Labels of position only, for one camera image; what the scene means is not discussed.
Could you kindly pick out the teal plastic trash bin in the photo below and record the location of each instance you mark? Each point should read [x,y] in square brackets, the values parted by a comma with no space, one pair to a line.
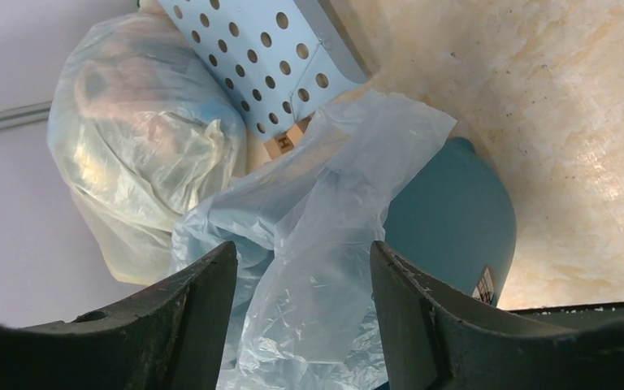
[455,221]

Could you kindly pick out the wooden block left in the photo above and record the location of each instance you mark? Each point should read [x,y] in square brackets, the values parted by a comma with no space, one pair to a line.
[285,142]

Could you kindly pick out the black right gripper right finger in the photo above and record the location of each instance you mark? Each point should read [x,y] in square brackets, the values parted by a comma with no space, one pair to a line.
[435,337]

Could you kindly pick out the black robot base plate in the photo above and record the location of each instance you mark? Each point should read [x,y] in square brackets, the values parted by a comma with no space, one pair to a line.
[611,309]

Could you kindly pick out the light blue trash bag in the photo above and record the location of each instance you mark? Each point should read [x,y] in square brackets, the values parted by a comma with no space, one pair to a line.
[302,315]

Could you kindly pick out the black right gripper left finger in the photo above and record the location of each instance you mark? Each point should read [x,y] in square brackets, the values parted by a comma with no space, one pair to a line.
[170,335]

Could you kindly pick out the large translucent yellowish bag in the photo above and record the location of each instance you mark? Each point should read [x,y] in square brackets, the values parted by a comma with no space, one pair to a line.
[141,133]

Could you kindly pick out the light blue perforated board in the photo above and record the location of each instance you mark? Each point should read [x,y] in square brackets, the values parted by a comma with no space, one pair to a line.
[278,61]

